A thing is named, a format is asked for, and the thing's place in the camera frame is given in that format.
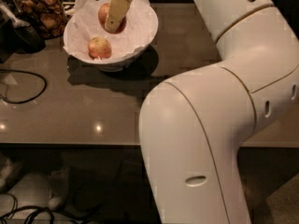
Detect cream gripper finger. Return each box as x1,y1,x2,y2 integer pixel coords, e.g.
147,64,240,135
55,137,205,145
105,0,132,33

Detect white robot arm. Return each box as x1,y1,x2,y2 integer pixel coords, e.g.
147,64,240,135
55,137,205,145
139,0,299,224

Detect left red yellow apple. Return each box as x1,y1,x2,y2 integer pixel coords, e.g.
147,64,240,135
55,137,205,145
88,36,112,59

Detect black round appliance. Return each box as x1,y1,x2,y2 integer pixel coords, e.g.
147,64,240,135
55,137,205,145
13,25,46,53

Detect black cable on table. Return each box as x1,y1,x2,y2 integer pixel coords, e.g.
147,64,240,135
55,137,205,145
0,68,48,105

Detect black cables on floor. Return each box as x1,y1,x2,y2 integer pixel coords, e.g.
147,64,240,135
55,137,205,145
0,193,94,224

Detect white shoe left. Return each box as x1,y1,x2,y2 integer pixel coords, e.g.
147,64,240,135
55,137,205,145
0,159,23,192

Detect white scoop handle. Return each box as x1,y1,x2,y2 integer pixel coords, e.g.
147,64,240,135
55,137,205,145
0,0,30,28

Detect white shoe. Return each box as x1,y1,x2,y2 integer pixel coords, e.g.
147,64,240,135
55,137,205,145
0,159,23,192
49,166,69,211

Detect white shoe right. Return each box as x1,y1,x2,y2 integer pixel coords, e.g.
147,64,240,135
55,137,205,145
49,166,69,211

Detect white paper liner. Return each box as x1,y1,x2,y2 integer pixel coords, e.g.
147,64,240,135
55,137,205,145
63,0,158,64

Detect white bowl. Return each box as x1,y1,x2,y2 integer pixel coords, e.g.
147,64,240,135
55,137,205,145
63,0,160,73

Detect glass jar of chips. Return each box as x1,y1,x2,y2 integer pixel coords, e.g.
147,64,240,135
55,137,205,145
13,0,67,39

